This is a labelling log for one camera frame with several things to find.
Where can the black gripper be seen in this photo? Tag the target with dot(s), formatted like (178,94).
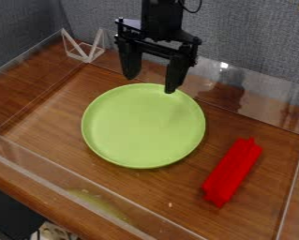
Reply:
(158,36)

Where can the red ridged carrot block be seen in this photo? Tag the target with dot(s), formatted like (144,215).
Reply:
(232,171)

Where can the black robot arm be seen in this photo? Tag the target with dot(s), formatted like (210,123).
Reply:
(165,8)

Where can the green round plate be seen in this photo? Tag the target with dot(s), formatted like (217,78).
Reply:
(140,128)

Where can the white power strip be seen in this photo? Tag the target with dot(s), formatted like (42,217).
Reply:
(51,231)

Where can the clear acrylic corner bracket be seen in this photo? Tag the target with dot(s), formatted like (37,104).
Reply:
(81,50)

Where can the clear acrylic enclosure wall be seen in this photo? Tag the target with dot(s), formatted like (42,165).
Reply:
(109,202)

